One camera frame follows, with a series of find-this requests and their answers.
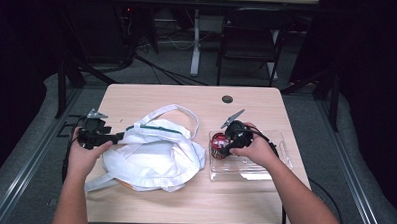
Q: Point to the clear plastic tray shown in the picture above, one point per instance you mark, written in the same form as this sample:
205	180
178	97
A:
241	170

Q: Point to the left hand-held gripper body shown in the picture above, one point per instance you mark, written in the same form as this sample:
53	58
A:
94	136

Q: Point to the black folding chair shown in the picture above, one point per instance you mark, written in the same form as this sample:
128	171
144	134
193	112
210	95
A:
249	43

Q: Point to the dark box with red light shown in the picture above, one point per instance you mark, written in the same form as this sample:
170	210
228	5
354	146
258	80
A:
102	32

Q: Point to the white desk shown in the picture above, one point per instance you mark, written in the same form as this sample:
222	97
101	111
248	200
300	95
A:
196	42

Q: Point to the red drink can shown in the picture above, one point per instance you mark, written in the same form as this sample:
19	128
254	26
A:
218	144

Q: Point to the black metal stand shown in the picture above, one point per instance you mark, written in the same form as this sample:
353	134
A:
334	103
61	87

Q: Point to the white tote bag green patches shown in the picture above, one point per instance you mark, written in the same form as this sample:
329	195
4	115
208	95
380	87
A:
154	160

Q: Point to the person's left hand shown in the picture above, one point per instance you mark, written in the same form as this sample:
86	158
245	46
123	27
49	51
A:
83	161

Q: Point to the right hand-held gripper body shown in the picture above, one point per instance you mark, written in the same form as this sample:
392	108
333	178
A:
239	135

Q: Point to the person's right hand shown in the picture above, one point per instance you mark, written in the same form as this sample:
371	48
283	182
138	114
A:
260	150

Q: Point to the grey table grommet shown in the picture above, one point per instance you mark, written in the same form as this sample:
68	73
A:
227	99

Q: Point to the aluminium floor rail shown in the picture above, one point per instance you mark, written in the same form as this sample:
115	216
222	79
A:
354	184
24	176

